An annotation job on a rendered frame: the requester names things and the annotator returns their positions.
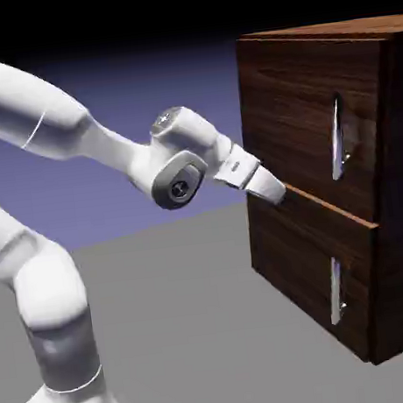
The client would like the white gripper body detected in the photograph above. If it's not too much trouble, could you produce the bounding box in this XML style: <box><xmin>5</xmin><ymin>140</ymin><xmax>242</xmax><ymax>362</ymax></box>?
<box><xmin>243</xmin><ymin>162</ymin><xmax>289</xmax><ymax>209</ymax></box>

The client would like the dark wood door with short handle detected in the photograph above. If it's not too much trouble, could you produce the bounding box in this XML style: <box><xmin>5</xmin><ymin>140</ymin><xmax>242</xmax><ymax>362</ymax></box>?
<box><xmin>243</xmin><ymin>175</ymin><xmax>395</xmax><ymax>374</ymax></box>

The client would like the dark wood cabinet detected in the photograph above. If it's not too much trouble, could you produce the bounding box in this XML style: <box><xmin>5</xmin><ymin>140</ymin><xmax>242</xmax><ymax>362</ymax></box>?
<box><xmin>224</xmin><ymin>13</ymin><xmax>403</xmax><ymax>378</ymax></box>

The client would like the short silver door handle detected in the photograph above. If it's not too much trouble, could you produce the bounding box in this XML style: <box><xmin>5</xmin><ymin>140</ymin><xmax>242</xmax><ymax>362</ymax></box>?
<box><xmin>322</xmin><ymin>255</ymin><xmax>350</xmax><ymax>327</ymax></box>

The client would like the dark wood door with long handle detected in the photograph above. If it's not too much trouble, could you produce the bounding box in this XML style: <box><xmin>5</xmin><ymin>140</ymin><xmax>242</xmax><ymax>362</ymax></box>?
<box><xmin>230</xmin><ymin>22</ymin><xmax>403</xmax><ymax>237</ymax></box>

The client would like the long silver door handle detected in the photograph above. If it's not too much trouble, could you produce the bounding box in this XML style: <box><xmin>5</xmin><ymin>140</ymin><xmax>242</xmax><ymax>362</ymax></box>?
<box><xmin>322</xmin><ymin>92</ymin><xmax>356</xmax><ymax>182</ymax></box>

